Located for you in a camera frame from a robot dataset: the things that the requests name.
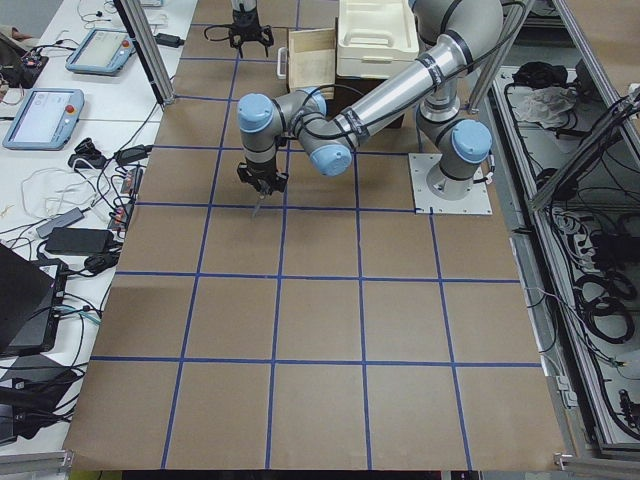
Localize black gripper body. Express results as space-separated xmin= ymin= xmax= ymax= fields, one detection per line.
xmin=228 ymin=12 xmax=274 ymax=50
xmin=236 ymin=160 xmax=289 ymax=195

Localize grey orange scissors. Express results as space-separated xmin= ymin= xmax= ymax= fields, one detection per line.
xmin=251 ymin=193 xmax=266 ymax=218

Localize wooden drawer with white handle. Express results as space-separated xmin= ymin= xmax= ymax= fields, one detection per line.
xmin=277 ymin=28 xmax=336 ymax=101

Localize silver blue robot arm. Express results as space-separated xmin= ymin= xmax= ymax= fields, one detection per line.
xmin=237 ymin=1 xmax=503 ymax=200
xmin=228 ymin=0 xmax=274 ymax=58

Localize dark wooden drawer cabinet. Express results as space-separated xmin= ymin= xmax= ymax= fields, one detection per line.
xmin=328 ymin=69 xmax=423 ymax=136

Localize cream plastic tray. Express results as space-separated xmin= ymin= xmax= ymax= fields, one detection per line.
xmin=336 ymin=0 xmax=420 ymax=79

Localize upper blue teach pendant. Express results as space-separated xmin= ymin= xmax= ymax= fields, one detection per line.
xmin=65 ymin=28 xmax=134 ymax=76

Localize blue teach pendant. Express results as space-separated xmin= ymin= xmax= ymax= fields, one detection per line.
xmin=2 ymin=88 xmax=84 ymax=151
xmin=65 ymin=28 xmax=134 ymax=76

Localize grey usb hub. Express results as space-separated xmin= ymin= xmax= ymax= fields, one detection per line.
xmin=36 ymin=207 xmax=85 ymax=239

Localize black power adapter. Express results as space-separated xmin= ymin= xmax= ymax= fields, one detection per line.
xmin=44 ymin=227 xmax=113 ymax=256

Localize lower blue teach pendant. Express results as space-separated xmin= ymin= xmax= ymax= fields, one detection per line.
xmin=2 ymin=88 xmax=84 ymax=151

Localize black laptop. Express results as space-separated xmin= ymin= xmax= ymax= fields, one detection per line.
xmin=1 ymin=246 xmax=66 ymax=357

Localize crumpled white cloth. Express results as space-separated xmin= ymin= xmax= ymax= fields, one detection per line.
xmin=515 ymin=86 xmax=577 ymax=129

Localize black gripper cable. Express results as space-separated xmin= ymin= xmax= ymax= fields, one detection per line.
xmin=203 ymin=23 xmax=236 ymax=44
xmin=284 ymin=84 xmax=371 ymax=151

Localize aluminium frame post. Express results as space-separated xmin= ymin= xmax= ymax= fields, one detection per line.
xmin=114 ymin=0 xmax=175 ymax=108

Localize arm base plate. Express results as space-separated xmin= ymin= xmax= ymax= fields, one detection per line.
xmin=408 ymin=153 xmax=493 ymax=216

